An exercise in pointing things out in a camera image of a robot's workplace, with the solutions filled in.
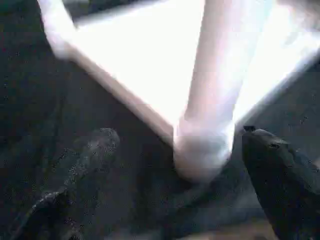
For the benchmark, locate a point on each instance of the black plastic mat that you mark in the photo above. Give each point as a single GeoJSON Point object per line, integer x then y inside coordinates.
{"type": "Point", "coordinates": [30, 100]}

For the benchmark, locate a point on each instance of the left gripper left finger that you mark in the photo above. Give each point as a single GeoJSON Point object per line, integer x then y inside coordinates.
{"type": "Point", "coordinates": [75, 190]}

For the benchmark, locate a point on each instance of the white plastic table top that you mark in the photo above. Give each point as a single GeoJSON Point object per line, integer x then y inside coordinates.
{"type": "Point", "coordinates": [140, 65]}

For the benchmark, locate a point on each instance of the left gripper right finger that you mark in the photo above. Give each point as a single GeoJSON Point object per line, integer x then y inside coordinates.
{"type": "Point", "coordinates": [285, 185]}

